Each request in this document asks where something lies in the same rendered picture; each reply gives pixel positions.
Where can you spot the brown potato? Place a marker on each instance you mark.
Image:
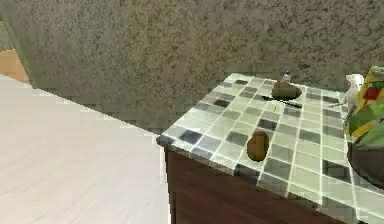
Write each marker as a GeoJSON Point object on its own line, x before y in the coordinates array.
{"type": "Point", "coordinates": [258, 146]}

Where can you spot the black knife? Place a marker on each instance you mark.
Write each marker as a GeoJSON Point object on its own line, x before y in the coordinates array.
{"type": "Point", "coordinates": [283, 101]}

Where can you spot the brown oval bowl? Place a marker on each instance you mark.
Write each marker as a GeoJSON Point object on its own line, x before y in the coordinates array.
{"type": "Point", "coordinates": [286, 92]}

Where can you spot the small grey shaker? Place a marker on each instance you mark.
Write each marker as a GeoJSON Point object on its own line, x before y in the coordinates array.
{"type": "Point", "coordinates": [286, 77]}

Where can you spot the tiled top brown cabinet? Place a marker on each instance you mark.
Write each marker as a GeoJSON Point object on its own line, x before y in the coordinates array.
{"type": "Point", "coordinates": [300, 156]}

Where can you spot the white spray bottle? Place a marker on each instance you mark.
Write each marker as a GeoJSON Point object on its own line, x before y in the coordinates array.
{"type": "Point", "coordinates": [352, 90]}

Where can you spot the colourful leafy plant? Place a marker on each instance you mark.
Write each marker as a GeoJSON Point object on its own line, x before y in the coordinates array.
{"type": "Point", "coordinates": [366, 110]}

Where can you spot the dark round pot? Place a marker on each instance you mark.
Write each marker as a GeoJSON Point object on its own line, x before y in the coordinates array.
{"type": "Point", "coordinates": [366, 163]}

